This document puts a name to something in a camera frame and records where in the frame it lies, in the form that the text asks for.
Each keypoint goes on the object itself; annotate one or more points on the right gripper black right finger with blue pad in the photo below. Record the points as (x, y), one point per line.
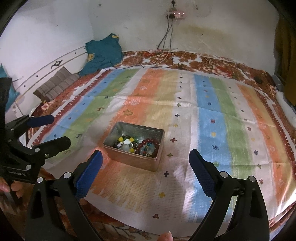
(210, 179)

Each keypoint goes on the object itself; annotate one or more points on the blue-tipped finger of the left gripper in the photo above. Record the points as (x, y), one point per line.
(22, 124)

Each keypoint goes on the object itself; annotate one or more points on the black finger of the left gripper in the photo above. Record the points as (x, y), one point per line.
(52, 148)

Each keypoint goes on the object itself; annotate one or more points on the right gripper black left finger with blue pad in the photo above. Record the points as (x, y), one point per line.
(81, 179)

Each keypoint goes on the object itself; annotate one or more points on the person's left hand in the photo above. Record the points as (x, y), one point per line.
(16, 187)

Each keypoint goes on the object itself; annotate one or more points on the person's right hand fingertip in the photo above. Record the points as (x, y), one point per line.
(165, 237)

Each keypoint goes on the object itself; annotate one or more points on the brown striped folded cushion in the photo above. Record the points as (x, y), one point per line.
(56, 85)

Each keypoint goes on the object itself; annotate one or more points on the striped colourful mat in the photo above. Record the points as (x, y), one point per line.
(233, 125)

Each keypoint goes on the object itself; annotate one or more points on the silver metal tin box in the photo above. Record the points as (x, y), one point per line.
(135, 145)

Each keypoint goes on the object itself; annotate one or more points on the teal cloth garment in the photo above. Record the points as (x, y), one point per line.
(102, 54)

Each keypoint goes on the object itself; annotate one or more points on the pink power strip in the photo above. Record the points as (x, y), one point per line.
(176, 15)

